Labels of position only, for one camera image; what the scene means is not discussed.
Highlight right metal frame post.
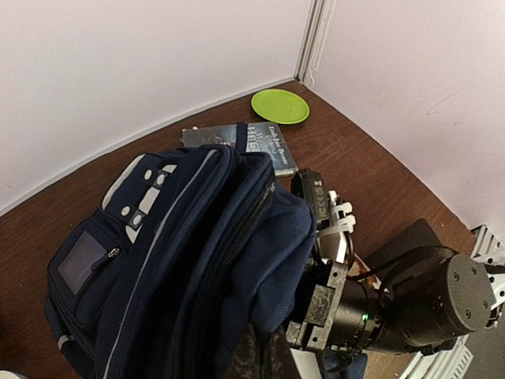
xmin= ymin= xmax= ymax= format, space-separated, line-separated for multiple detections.
xmin=294 ymin=0 xmax=337 ymax=88

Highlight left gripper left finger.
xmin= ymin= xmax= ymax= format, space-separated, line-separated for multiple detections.
xmin=226 ymin=323 xmax=263 ymax=379

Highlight green plate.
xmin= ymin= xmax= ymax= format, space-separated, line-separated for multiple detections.
xmin=251 ymin=88 xmax=310 ymax=125

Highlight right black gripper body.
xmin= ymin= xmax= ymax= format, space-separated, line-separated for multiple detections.
xmin=286 ymin=258 xmax=384 ymax=354

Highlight navy blue backpack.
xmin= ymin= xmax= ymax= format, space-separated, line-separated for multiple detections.
xmin=43 ymin=122 xmax=370 ymax=379

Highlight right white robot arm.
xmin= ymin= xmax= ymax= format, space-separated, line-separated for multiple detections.
xmin=286 ymin=246 xmax=504 ymax=357

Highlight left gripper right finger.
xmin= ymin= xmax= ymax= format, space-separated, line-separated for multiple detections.
xmin=266 ymin=327 xmax=301 ymax=379

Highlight blue hardcover book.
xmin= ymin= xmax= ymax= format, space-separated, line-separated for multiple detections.
xmin=181 ymin=122 xmax=297 ymax=178

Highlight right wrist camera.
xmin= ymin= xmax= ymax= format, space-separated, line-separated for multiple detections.
xmin=290 ymin=169 xmax=356 ymax=267

